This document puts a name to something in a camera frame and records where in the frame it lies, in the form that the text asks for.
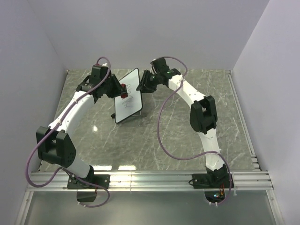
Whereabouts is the aluminium front rail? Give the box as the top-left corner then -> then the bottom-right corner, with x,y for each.
26,171 -> 274,192

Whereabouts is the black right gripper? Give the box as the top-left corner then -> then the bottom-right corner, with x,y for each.
136,70 -> 160,94

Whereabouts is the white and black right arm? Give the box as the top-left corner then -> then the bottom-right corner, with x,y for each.
137,56 -> 232,188

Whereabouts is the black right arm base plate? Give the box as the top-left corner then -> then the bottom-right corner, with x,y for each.
188,173 -> 230,189

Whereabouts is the red and black eraser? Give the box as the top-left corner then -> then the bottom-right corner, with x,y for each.
120,83 -> 128,99

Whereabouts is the small black-framed whiteboard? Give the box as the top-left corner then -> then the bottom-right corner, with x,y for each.
114,68 -> 143,124

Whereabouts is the aluminium right side rail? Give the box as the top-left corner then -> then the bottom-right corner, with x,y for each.
226,70 -> 262,171

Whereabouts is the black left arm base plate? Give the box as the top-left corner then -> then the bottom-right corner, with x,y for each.
67,174 -> 110,189

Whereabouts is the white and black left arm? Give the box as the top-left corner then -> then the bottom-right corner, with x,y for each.
37,63 -> 128,188

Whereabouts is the aluminium rail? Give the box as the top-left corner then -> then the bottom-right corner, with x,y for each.
26,171 -> 274,192
226,70 -> 262,171

